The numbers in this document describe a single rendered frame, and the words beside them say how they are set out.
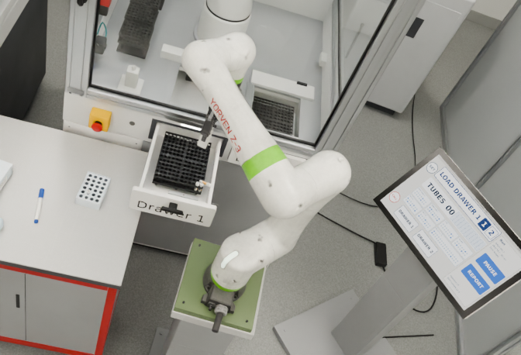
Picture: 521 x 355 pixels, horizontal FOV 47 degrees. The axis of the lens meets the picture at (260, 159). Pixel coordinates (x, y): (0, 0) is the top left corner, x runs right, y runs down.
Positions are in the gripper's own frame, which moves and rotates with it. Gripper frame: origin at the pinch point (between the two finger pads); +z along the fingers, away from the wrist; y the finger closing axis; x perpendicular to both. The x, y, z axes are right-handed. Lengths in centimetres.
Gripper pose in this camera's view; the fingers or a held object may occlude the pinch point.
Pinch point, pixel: (205, 136)
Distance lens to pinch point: 193.7
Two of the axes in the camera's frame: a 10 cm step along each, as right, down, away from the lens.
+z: -3.2, 6.8, 6.6
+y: -2.6, 6.1, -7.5
